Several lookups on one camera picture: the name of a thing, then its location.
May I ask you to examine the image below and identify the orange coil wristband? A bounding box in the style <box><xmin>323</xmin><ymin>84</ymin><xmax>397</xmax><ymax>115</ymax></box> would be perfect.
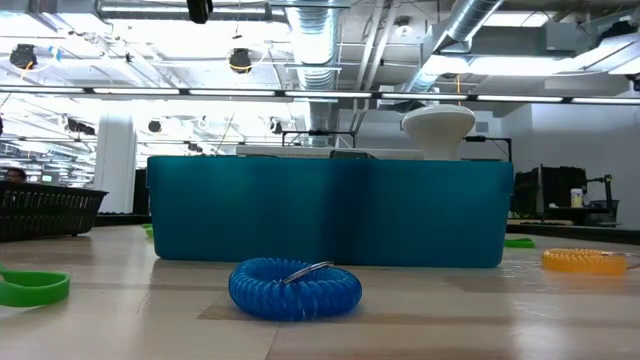
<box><xmin>541</xmin><ymin>247</ymin><xmax>629</xmax><ymax>276</ymax></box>

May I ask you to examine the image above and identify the black mesh basket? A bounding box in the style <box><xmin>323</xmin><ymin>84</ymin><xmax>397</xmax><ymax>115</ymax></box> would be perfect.
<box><xmin>0</xmin><ymin>180</ymin><xmax>109</xmax><ymax>243</ymax></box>

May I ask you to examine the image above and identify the teal plastic bin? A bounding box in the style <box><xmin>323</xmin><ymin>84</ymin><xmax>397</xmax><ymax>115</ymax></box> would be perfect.
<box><xmin>145</xmin><ymin>154</ymin><xmax>516</xmax><ymax>269</ymax></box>

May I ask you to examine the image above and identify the black background gantry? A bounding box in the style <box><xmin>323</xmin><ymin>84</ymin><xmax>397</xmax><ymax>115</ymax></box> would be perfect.
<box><xmin>280</xmin><ymin>128</ymin><xmax>358</xmax><ymax>149</ymax></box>
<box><xmin>463</xmin><ymin>134</ymin><xmax>514</xmax><ymax>163</ymax></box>

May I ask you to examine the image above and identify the blue coil wristband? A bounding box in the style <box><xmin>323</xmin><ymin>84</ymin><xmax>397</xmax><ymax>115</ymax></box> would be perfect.
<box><xmin>228</xmin><ymin>256</ymin><xmax>364</xmax><ymax>322</ymax></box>

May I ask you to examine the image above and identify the background desk with monitors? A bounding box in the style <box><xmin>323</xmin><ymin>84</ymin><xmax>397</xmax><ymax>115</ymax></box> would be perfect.
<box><xmin>513</xmin><ymin>163</ymin><xmax>622</xmax><ymax>227</ymax></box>

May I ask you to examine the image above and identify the silver round ceiling duct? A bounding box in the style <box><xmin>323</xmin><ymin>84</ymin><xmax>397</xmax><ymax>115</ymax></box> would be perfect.
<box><xmin>284</xmin><ymin>0</ymin><xmax>346</xmax><ymax>147</ymax></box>

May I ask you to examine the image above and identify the silver slanted ceiling duct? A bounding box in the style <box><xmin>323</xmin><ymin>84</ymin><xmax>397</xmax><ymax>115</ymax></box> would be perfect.
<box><xmin>402</xmin><ymin>0</ymin><xmax>506</xmax><ymax>96</ymax></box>

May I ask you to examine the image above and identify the grey ceiling beam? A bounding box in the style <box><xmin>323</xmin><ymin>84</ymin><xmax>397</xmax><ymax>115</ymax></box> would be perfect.
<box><xmin>97</xmin><ymin>0</ymin><xmax>274</xmax><ymax>22</ymax></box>

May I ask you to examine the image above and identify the black ceiling spotlight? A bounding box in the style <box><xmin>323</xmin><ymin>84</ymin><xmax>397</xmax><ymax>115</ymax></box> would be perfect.
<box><xmin>8</xmin><ymin>42</ymin><xmax>39</xmax><ymax>71</ymax></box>
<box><xmin>227</xmin><ymin>46</ymin><xmax>254</xmax><ymax>75</ymax></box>

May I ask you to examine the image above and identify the long ceiling light strip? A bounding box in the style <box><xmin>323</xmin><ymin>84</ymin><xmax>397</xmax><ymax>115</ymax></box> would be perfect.
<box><xmin>0</xmin><ymin>85</ymin><xmax>640</xmax><ymax>105</ymax></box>

